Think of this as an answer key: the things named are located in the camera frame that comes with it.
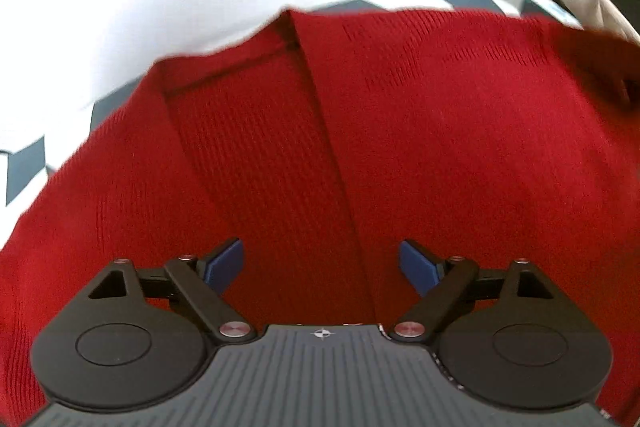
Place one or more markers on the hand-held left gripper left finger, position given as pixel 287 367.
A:
pixel 226 263

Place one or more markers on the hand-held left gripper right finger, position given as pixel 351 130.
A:
pixel 419 268

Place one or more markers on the red knit sweater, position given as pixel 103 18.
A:
pixel 400 132

